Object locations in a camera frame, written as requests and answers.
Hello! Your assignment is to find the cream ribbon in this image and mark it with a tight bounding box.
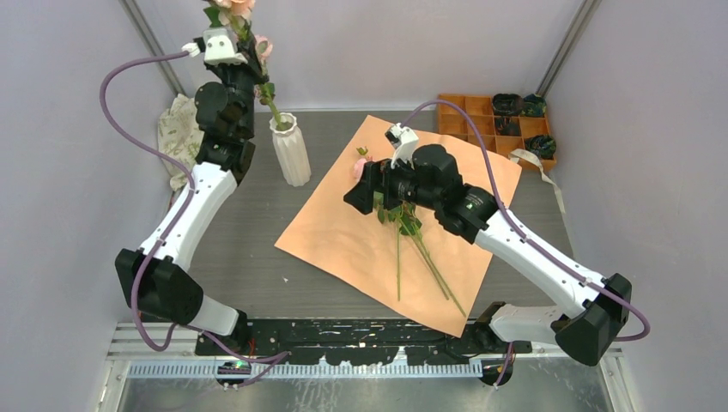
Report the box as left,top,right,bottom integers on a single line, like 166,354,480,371
507,148,566,215

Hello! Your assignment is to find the cream printed cloth bag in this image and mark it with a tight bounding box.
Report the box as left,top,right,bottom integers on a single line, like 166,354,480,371
157,94,203,171

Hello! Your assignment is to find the pale rose stem four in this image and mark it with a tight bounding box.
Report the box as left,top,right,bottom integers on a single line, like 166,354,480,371
353,146,373,181

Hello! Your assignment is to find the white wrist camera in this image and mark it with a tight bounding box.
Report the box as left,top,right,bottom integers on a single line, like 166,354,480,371
181,27,248,66
385,123,419,169

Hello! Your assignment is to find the dark rolled fabric top left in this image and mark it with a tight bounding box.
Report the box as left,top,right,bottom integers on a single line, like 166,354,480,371
491,94,524,117

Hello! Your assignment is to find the pink rose stem two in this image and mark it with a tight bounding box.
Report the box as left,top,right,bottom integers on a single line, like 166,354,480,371
395,227,402,302

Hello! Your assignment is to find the dark rolled fabric middle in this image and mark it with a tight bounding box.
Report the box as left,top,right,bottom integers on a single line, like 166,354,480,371
494,116,522,136

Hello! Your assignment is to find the pink rose stem three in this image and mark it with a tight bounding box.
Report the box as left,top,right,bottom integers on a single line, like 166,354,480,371
374,198,467,317

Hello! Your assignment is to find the orange wrapping paper sheet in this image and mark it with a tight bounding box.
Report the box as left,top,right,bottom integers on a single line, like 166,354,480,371
275,115,493,336

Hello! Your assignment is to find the dark rolled fabric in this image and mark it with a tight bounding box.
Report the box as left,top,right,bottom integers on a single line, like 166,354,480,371
494,116,522,136
491,94,524,117

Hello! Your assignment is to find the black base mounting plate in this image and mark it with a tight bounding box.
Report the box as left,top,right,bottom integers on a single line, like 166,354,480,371
222,318,507,367

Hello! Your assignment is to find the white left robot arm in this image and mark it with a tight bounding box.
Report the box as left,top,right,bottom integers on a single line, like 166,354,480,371
115,57,267,354

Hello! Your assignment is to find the white ribbed vase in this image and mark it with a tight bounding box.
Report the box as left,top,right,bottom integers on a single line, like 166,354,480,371
269,112,312,187

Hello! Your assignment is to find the aluminium front rail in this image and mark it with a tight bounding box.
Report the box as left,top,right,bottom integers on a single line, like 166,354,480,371
105,321,624,381

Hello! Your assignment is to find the blue green rolled fabric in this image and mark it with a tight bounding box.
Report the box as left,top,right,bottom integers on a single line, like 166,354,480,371
520,94,547,118

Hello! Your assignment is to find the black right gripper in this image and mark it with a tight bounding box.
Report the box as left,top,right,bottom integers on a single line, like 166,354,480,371
343,150,440,215

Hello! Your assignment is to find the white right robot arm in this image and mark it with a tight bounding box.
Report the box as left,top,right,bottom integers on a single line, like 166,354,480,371
343,144,632,366

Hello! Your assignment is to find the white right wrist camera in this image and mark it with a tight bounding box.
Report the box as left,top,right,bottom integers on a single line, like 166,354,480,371
385,123,419,169

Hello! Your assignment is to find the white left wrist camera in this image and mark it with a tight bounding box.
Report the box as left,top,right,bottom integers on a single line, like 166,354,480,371
181,27,248,66

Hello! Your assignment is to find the pink rose stem one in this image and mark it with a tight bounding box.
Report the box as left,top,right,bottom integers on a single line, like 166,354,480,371
203,0,292,131

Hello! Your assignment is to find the green rolled fabric bottom right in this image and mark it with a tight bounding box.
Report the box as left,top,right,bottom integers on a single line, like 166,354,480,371
524,134,557,160

